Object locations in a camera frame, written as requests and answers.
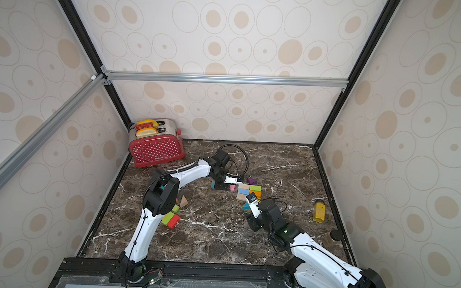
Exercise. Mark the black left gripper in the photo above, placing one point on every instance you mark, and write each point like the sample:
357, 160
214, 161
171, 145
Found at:
223, 187

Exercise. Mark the natural wood rectangular block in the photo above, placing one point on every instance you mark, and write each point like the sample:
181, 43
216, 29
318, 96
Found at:
244, 186

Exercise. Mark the orange rectangular block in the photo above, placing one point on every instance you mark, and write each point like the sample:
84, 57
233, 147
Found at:
257, 193

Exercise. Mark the light blue rectangular block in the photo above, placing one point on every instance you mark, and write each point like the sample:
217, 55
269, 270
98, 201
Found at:
243, 191

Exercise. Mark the purple triangular block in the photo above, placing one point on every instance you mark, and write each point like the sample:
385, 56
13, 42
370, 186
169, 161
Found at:
252, 181

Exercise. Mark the green rectangular block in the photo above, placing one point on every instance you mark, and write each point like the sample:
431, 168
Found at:
255, 188

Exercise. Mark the red rectangular block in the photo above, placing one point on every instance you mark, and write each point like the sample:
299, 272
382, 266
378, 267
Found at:
173, 221

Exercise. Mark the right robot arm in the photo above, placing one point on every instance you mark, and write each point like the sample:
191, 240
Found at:
311, 266

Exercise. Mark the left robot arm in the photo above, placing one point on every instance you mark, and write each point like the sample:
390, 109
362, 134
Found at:
158, 200

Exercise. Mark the natural wood triangular block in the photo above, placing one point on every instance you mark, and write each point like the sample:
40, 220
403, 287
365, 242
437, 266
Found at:
184, 202

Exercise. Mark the yellow toy bottle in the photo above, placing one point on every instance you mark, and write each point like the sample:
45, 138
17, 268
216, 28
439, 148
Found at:
319, 211

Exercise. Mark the red polka dot toy toaster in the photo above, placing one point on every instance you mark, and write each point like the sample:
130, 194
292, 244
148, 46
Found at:
165, 147

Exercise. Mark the black lid wooden jar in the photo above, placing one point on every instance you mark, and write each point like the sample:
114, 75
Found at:
336, 235

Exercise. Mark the toy bread slice rear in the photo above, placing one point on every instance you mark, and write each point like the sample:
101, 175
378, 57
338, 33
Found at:
149, 124

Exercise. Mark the toy bread slice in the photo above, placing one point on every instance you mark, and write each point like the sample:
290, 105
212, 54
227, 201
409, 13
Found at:
149, 124
146, 132

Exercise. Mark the toy bread slice front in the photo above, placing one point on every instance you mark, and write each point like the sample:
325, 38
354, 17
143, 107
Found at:
146, 132

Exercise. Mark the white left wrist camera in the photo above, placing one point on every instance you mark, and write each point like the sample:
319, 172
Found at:
222, 158

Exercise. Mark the silver aluminium rail back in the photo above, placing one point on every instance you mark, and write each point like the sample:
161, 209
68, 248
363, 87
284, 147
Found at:
226, 79

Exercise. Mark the silver aluminium rail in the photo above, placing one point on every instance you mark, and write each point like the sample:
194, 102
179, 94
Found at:
226, 79
10, 166

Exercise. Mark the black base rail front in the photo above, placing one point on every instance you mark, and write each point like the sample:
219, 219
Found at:
169, 274

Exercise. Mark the silver aluminium rail left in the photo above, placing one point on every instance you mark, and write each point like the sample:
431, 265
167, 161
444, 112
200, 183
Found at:
10, 166

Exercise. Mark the black corner frame post left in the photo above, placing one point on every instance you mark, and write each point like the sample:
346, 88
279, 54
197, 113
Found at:
90, 51

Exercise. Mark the black corner frame post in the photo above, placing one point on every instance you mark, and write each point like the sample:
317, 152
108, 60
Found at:
90, 51
372, 41

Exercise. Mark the black corner frame post right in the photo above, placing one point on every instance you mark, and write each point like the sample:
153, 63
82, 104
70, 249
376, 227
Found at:
372, 41

